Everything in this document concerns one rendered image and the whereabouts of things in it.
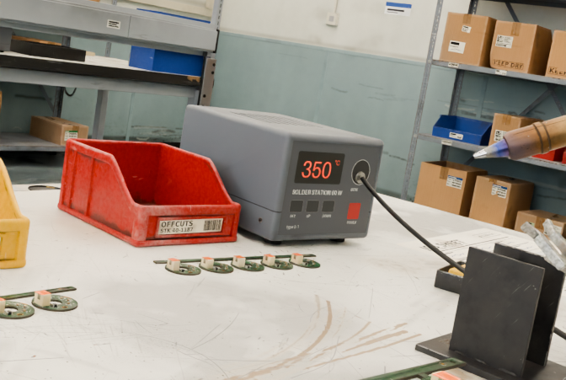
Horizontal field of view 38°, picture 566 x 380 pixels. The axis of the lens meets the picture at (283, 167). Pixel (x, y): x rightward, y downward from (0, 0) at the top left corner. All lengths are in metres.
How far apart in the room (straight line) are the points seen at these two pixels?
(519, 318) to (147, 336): 0.20
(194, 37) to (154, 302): 3.00
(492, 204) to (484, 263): 4.29
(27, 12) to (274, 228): 2.34
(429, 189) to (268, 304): 4.41
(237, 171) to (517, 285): 0.30
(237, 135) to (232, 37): 5.77
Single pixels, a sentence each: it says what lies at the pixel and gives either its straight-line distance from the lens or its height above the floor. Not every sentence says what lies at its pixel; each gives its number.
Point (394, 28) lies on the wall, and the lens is 5.63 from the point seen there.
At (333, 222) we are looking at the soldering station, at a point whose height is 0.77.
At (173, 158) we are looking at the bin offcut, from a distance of 0.73.
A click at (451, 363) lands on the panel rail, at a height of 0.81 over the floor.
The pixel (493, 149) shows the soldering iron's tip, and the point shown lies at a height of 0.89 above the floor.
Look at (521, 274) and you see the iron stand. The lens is 0.47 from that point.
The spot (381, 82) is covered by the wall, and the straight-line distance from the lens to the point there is 5.63.
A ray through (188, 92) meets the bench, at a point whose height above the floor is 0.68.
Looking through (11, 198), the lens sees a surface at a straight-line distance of 0.55.
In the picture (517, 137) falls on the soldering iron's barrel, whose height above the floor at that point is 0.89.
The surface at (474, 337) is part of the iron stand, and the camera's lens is 0.49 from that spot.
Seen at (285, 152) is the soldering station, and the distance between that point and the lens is 0.66.
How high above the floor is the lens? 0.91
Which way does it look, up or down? 8 degrees down
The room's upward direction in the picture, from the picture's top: 9 degrees clockwise
